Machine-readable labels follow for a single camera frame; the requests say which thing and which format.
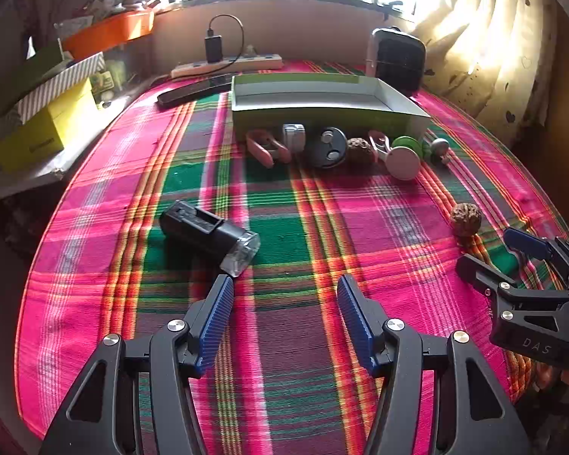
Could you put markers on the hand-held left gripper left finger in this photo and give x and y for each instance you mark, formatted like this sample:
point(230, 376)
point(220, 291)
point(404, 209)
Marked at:
point(215, 322)

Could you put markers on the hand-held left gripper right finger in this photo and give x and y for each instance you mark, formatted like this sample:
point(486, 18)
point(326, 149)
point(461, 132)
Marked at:
point(355, 317)

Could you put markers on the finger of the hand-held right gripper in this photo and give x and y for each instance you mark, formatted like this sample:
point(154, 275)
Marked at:
point(526, 242)
point(479, 272)

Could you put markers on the brown walnut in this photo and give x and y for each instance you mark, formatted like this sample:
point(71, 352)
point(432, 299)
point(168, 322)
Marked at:
point(360, 152)
point(465, 219)

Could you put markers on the black bike light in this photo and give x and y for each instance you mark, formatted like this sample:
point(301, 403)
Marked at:
point(199, 227)

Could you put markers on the grey round knob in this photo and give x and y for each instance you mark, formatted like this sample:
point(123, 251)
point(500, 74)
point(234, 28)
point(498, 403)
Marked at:
point(438, 147)

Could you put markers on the white green suction disc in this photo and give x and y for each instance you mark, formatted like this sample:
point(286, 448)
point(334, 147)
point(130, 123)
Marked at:
point(403, 163)

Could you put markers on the pale pink clip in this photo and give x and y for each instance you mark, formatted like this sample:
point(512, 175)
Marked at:
point(377, 141)

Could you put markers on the black oval disc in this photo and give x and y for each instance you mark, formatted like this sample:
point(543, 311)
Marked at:
point(325, 151)

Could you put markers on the deep pink clip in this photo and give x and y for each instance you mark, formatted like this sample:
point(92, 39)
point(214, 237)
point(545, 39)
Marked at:
point(261, 147)

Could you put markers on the small clear jar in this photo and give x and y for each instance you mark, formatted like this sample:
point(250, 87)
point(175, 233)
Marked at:
point(294, 137)

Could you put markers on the green cardboard box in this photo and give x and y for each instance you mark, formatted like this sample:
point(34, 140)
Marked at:
point(313, 92)

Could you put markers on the pink green plaid tablecloth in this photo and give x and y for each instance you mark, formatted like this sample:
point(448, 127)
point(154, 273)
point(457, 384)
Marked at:
point(313, 227)

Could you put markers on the cream heart-print curtain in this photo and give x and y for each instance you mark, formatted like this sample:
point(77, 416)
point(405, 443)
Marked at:
point(493, 47)

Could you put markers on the small grey black heater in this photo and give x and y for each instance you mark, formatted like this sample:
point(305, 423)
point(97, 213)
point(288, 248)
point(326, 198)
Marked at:
point(398, 57)

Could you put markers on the black smartphone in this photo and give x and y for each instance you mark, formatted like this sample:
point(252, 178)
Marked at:
point(189, 92)

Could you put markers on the yellow box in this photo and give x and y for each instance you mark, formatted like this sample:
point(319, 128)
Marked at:
point(42, 128)

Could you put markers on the white power strip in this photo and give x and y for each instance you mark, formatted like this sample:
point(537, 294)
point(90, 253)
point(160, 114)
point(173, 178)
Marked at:
point(246, 62)

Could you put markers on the black window latch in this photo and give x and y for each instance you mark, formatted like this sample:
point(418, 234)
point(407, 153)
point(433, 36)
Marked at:
point(393, 7)

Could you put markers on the small white adapter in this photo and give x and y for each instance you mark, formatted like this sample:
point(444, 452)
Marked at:
point(250, 50)

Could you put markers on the black charger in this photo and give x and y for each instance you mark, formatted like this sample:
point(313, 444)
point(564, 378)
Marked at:
point(214, 48)

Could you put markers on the striped box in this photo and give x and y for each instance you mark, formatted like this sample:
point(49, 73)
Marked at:
point(61, 83)

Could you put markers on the orange plastic tray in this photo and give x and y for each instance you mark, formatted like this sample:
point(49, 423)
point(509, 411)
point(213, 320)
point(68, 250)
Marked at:
point(109, 33)

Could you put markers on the green flat box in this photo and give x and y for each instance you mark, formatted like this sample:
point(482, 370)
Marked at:
point(33, 68)

